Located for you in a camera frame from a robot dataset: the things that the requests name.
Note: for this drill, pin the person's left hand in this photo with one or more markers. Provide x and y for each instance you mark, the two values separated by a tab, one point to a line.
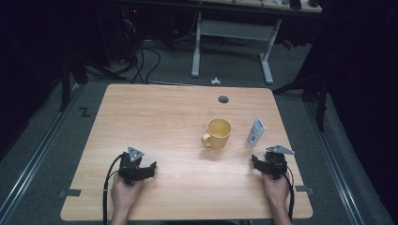
124	193

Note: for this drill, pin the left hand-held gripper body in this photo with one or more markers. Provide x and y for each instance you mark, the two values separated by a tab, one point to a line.
129	165

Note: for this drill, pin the person's right hand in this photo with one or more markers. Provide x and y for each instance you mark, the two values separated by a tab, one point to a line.
276	189

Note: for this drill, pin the white table frame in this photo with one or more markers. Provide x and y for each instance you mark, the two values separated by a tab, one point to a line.
233	29

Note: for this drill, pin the white and blue tube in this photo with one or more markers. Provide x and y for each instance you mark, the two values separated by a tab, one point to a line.
255	132

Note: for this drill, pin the yellow mug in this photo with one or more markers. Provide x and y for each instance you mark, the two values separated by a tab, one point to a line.
218	134

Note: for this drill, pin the grey tape strip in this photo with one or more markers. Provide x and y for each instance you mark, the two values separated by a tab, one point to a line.
70	193
304	189

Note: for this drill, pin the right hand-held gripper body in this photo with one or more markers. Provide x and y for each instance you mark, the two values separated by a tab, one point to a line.
276	164

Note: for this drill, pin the metal floor rail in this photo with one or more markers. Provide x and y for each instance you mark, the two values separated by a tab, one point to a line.
37	156
336	168

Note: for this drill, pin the small white floor object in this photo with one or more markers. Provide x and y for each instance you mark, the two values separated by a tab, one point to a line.
215	81

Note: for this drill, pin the black metal stand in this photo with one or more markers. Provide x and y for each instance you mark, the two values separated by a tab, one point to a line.
320	103
65	84

